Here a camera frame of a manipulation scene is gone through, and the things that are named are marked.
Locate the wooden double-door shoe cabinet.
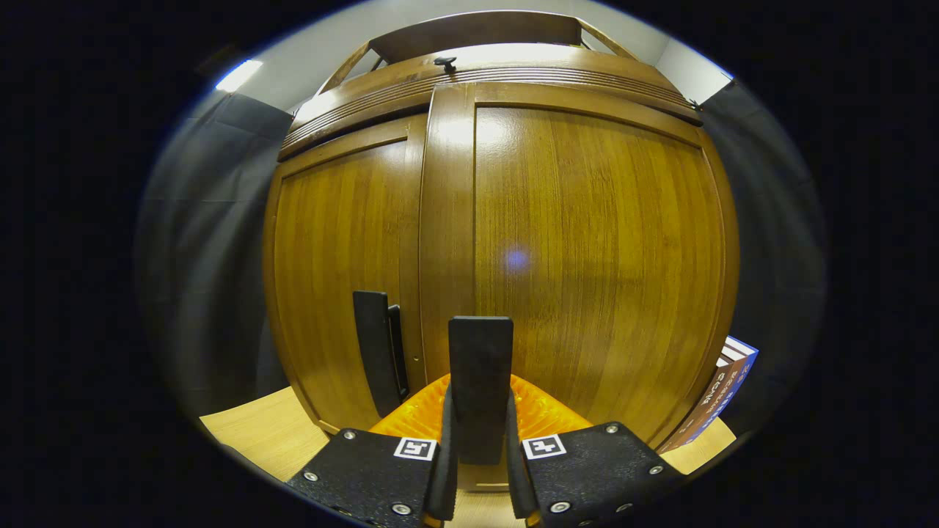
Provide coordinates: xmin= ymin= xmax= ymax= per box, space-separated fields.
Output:
xmin=262 ymin=10 xmax=742 ymax=492

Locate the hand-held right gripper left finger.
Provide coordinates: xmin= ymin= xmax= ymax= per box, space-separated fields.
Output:
xmin=286 ymin=374 xmax=459 ymax=528

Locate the brown book with white lettering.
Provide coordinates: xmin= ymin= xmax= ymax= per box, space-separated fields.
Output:
xmin=660 ymin=352 xmax=749 ymax=453

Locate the wooden cabinet door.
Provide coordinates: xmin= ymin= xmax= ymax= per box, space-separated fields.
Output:
xmin=264 ymin=114 xmax=430 ymax=433
xmin=418 ymin=81 xmax=740 ymax=491

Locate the wooden drawer with black knob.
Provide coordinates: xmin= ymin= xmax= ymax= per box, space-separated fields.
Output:
xmin=277 ymin=43 xmax=704 ymax=162

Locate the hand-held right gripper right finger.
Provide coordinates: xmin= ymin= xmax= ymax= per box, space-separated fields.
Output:
xmin=505 ymin=374 xmax=687 ymax=528

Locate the blue book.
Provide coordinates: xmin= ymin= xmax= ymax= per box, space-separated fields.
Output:
xmin=723 ymin=336 xmax=760 ymax=411

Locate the ceiling tube light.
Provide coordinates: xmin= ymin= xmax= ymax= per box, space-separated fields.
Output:
xmin=215 ymin=59 xmax=263 ymax=94

